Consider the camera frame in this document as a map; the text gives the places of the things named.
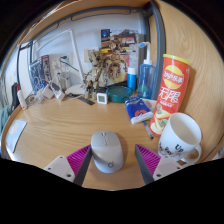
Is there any yellow green flat packet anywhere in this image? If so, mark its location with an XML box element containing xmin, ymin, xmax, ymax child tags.
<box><xmin>145</xmin><ymin>99</ymin><xmax>158</xmax><ymax>113</ymax></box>

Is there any grey computer mouse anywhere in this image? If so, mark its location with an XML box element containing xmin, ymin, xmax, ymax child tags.
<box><xmin>90</xmin><ymin>130</ymin><xmax>125</xmax><ymax>174</ymax></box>

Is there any teal round lidded container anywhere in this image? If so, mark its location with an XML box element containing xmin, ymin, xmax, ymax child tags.
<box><xmin>105</xmin><ymin>85</ymin><xmax>133</xmax><ymax>104</ymax></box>

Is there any small blue bottle white cap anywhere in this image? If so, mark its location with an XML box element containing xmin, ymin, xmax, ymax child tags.
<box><xmin>126</xmin><ymin>67</ymin><xmax>138</xmax><ymax>92</ymax></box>

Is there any white mug with black print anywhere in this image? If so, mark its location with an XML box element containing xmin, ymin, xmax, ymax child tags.
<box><xmin>157</xmin><ymin>112</ymin><xmax>203</xmax><ymax>167</ymax></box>

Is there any small white digital clock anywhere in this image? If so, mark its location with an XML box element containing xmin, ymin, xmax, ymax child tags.
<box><xmin>96</xmin><ymin>92</ymin><xmax>109</xmax><ymax>106</ymax></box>

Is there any dark pen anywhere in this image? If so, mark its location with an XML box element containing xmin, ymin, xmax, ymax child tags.
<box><xmin>142</xmin><ymin>119</ymin><xmax>155</xmax><ymax>140</ymax></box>

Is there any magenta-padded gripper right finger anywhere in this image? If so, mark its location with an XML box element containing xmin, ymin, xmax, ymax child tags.
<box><xmin>134</xmin><ymin>143</ymin><xmax>183</xmax><ymax>186</ymax></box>

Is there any white cable bundle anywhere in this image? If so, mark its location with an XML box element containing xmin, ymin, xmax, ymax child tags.
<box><xmin>24</xmin><ymin>92</ymin><xmax>44</xmax><ymax>108</ymax></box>

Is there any blue spray bottle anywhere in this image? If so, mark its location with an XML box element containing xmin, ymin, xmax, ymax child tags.
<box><xmin>137</xmin><ymin>41</ymin><xmax>158</xmax><ymax>100</ymax></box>

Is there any blue white tissue pack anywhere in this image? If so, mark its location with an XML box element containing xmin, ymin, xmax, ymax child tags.
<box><xmin>124</xmin><ymin>96</ymin><xmax>154</xmax><ymax>125</ymax></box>

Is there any black ruler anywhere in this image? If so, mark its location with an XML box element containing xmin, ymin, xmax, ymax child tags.
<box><xmin>68</xmin><ymin>94</ymin><xmax>95</xmax><ymax>106</ymax></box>

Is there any white desk lamp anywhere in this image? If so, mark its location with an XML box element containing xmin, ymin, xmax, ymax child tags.
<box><xmin>34</xmin><ymin>28</ymin><xmax>87</xmax><ymax>96</ymax></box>

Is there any colourful picture box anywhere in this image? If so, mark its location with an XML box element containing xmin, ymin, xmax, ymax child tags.
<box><xmin>100</xmin><ymin>28</ymin><xmax>138</xmax><ymax>84</ymax></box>

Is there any white power adapter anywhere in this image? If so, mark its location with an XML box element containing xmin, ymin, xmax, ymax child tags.
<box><xmin>49</xmin><ymin>81</ymin><xmax>66</xmax><ymax>102</ymax></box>

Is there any tan robot figure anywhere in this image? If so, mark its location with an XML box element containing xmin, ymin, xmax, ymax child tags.
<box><xmin>82</xmin><ymin>36</ymin><xmax>128</xmax><ymax>99</ymax></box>

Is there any white charger block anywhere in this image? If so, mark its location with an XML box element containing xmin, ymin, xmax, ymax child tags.
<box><xmin>41</xmin><ymin>85</ymin><xmax>55</xmax><ymax>100</ymax></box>

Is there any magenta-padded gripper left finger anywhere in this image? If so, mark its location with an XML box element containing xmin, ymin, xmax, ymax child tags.
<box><xmin>43</xmin><ymin>144</ymin><xmax>93</xmax><ymax>188</ymax></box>

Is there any orange potato chip can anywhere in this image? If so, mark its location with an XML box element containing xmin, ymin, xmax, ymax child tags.
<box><xmin>148</xmin><ymin>53</ymin><xmax>192</xmax><ymax>137</ymax></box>

